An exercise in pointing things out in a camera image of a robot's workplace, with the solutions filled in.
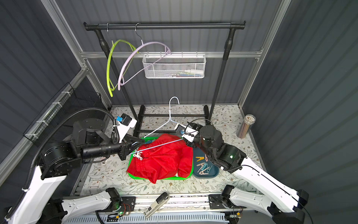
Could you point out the clear tube of sticks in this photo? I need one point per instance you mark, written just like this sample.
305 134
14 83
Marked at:
248 122

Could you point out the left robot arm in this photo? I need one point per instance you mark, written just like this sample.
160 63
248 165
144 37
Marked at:
53 162

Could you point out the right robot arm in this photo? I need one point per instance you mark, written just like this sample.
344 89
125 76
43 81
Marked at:
281 203

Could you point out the green plastic hanger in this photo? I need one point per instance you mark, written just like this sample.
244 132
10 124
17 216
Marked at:
110 86

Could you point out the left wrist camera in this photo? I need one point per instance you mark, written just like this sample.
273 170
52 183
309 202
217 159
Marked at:
123 124

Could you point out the beige clothespin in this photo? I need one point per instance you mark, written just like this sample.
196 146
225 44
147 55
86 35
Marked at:
203 172

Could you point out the black wire wall basket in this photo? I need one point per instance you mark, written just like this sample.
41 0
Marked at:
73 99

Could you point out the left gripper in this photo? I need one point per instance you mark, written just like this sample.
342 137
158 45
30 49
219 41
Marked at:
123 150

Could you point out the white wire wall basket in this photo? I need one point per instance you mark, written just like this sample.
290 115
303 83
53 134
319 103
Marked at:
174 67

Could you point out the dark teal tray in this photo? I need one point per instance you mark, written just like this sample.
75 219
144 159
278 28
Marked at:
210 168

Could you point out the silver black handheld device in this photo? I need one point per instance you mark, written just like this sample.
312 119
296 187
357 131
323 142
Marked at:
158 203

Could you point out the black clothes rack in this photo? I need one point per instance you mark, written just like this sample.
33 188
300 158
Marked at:
97 28

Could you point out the red shorts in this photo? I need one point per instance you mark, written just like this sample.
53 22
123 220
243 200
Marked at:
162 159

